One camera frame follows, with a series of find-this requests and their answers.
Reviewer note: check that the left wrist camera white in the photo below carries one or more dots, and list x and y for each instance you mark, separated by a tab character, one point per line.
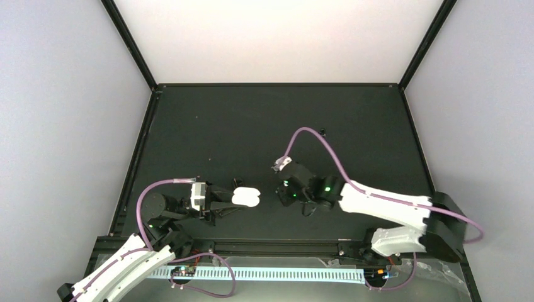
198	195

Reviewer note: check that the black aluminium rail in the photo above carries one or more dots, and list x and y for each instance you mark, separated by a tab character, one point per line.
346	251

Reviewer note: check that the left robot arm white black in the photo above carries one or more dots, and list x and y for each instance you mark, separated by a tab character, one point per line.
160	240

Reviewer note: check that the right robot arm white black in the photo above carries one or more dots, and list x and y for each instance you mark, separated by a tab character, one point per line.
424	224

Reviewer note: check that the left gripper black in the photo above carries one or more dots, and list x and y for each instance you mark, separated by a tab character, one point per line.
211	204

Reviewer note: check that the light blue cable duct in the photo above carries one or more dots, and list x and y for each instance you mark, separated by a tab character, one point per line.
282	274

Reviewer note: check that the black frame post right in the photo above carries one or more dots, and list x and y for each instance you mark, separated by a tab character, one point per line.
429	37

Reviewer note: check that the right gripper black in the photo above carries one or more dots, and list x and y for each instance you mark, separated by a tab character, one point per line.
286	200

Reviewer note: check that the black earbud case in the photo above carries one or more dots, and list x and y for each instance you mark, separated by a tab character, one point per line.
237	182

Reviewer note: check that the black frame post left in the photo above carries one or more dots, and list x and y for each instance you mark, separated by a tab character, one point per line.
129	41

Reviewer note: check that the white earbud charging case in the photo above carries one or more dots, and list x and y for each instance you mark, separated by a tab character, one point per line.
246	196

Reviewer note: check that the black frame post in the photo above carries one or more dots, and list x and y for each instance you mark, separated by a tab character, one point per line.
429	37
129	41

